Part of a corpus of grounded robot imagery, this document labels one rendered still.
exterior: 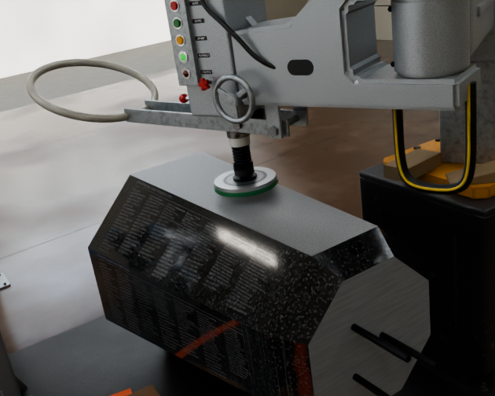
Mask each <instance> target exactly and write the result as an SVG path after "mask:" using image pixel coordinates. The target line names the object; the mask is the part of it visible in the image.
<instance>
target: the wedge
mask: <svg viewBox="0 0 495 396"><path fill-rule="evenodd" d="M463 171H464V169H461V170H455V171H453V172H449V173H446V174H445V176H446V178H447V180H448V182H449V184H453V183H456V182H458V181H459V180H460V179H461V177H462V174H463ZM486 183H495V160H494V161H490V162H488V163H482V164H479V165H476V166H475V174H474V177H473V180H472V183H471V185H476V184H486Z"/></svg>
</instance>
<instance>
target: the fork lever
mask: <svg viewBox="0 0 495 396"><path fill-rule="evenodd" d="M145 104H146V105H148V106H149V109H150V110H147V109H136V108H125V109H124V112H125V113H126V114H127V115H128V117H129V119H128V120H127V122H129V123H146V124H154V125H163V126H172V127H188V128H196V129H205V130H220V131H229V132H238V133H246V134H263V135H269V136H271V137H272V138H273V137H274V136H276V135H277V128H275V127H274V126H272V127H270V128H269V129H268V130H267V124H266V113H265V108H259V109H257V110H255V111H257V112H261V114H262V118H261V119H260V118H250V119H249V120H248V121H247V122H245V123H241V124H234V123H230V122H228V121H226V120H225V119H223V118H222V117H209V116H194V115H192V113H191V109H190V104H189V103H181V102H174V101H150V100H146V101H145ZM280 113H281V120H282V127H283V134H284V137H290V136H291V135H290V126H291V125H293V126H303V127H307V126H308V118H307V110H295V109H282V108H281V109H280Z"/></svg>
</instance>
